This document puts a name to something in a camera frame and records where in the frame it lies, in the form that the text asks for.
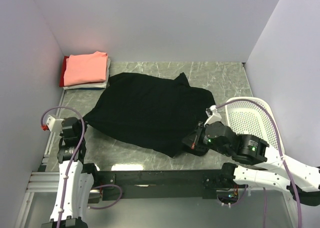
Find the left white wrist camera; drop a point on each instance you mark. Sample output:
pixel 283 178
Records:
pixel 53 124

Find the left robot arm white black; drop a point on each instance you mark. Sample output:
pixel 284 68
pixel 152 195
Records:
pixel 75 177

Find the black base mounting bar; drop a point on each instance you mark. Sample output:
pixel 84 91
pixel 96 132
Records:
pixel 156 184

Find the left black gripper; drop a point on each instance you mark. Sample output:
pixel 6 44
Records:
pixel 80 124

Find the black t shirt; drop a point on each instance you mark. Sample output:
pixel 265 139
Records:
pixel 150 112

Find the pink folded t shirt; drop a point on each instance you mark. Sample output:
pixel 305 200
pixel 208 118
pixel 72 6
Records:
pixel 86 68

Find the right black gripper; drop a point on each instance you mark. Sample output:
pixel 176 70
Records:
pixel 194 140

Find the aluminium rail frame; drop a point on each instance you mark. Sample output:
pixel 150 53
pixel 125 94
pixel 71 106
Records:
pixel 47 182

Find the white perforated plastic basket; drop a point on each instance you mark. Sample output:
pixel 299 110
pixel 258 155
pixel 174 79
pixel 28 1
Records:
pixel 253 116

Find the red folded t shirt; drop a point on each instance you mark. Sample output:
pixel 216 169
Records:
pixel 62 72

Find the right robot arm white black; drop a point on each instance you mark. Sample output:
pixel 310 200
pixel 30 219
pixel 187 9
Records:
pixel 255 163

